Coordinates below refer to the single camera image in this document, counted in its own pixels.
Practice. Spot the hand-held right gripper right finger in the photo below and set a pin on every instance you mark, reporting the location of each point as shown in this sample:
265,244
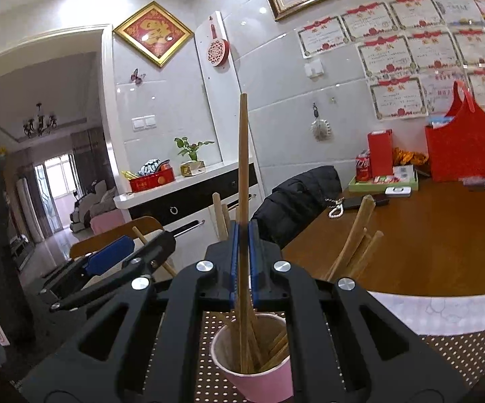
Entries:
253,260

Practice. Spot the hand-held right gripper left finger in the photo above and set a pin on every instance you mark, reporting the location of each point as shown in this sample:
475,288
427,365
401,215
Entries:
234,260

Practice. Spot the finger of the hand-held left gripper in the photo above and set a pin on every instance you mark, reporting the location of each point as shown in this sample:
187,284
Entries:
150,249
110,256

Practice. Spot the long wooden chopstick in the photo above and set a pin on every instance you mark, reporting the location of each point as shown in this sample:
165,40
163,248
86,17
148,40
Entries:
242,155
254,344

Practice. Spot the group of wooden chopsticks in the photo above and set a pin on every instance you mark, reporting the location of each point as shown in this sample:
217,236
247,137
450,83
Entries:
358,229

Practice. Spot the pink cup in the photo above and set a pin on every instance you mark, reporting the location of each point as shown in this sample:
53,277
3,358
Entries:
267,386

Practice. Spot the wooden dining chair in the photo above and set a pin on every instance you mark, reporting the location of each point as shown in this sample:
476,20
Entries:
108,235

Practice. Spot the pink blanket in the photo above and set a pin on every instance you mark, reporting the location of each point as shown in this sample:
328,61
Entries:
108,222

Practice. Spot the grey massage chair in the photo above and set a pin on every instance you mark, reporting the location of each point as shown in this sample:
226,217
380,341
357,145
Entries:
83,210

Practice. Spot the white black sideboard cabinet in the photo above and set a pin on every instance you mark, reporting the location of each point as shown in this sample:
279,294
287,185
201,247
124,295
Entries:
192,203

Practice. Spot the red tin box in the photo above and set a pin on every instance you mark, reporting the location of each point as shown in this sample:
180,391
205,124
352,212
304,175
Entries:
152,182

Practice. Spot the black jacket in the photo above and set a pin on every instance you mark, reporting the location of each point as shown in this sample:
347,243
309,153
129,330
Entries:
297,201

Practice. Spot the yellow green packet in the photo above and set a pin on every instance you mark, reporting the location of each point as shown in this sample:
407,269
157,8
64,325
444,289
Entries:
130,175

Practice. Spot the black white patterned object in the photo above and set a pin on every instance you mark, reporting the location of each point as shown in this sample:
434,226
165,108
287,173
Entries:
150,167

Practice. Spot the balcony glass door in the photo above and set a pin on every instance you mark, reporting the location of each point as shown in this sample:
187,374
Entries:
53,193

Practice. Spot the dark window curtain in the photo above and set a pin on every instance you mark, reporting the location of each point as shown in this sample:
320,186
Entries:
89,163

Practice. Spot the white standing air conditioner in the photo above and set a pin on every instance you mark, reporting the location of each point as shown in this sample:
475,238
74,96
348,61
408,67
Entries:
23,210

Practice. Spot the small potted plant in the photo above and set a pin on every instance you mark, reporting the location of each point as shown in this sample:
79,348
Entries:
192,151

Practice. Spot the black phone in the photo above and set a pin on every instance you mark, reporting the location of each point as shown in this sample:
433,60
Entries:
358,202

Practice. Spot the green tray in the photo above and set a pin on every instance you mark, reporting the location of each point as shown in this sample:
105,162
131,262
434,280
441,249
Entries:
364,187

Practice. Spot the red soda can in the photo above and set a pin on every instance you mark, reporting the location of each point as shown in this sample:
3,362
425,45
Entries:
363,168

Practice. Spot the hanging white ornament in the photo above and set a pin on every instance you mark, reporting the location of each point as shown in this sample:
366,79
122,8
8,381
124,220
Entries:
321,128

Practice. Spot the black chandelier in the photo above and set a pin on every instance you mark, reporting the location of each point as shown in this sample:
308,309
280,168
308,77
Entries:
39,124

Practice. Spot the small white device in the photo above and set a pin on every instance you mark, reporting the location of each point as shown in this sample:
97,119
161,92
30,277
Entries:
397,191

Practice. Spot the tall red box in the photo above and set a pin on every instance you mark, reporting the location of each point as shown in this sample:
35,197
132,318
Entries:
380,153

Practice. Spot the orange snack packets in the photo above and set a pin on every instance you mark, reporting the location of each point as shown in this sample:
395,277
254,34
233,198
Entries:
410,156

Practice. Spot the white table cloth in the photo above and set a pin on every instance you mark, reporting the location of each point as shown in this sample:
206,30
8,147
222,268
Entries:
435,310

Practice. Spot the red gold diamond framed picture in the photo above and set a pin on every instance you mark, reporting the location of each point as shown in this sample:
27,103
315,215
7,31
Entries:
154,33

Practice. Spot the brown polka dot tablecloth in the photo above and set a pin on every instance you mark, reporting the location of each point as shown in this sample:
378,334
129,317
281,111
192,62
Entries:
456,357

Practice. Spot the red gift bag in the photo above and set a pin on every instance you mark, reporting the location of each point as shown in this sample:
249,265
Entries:
465,151

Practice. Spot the white light switch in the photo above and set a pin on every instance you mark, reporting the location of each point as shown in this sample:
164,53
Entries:
144,122

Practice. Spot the butterfly wall decal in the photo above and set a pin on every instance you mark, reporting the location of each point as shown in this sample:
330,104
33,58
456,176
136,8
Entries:
138,76

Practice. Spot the white wall socket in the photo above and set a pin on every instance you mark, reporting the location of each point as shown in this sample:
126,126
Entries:
313,69

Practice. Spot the round red wall ornament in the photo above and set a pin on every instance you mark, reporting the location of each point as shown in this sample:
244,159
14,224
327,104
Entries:
218,52

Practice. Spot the group of wall certificates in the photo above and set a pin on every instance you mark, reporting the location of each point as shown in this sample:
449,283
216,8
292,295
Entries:
398,50

